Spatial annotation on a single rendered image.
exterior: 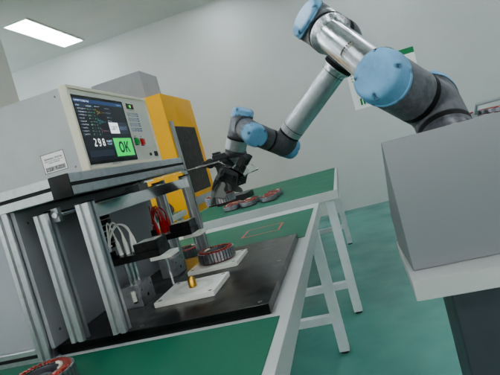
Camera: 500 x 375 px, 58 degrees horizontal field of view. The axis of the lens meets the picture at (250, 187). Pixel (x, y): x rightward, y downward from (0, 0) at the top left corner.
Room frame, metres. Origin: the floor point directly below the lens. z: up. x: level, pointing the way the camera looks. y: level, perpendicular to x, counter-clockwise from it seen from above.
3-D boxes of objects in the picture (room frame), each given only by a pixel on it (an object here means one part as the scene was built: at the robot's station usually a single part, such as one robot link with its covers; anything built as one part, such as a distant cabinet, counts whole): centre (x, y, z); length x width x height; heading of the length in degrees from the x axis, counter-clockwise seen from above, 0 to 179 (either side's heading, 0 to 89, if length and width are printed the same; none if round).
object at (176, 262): (1.36, 0.29, 0.80); 0.07 x 0.05 x 0.06; 168
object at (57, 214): (1.25, 0.35, 1.04); 0.62 x 0.02 x 0.03; 168
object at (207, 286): (1.09, 0.20, 0.78); 0.15 x 0.15 x 0.01; 78
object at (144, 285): (1.12, 0.34, 0.80); 0.07 x 0.05 x 0.06; 168
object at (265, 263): (1.22, 0.19, 0.76); 0.64 x 0.47 x 0.02; 168
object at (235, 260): (1.33, 0.15, 0.78); 0.15 x 0.15 x 0.01; 78
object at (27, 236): (1.27, 0.42, 0.92); 0.66 x 0.01 x 0.30; 168
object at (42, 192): (1.28, 0.49, 1.09); 0.68 x 0.44 x 0.05; 168
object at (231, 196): (1.67, 0.12, 0.93); 0.11 x 0.11 x 0.04
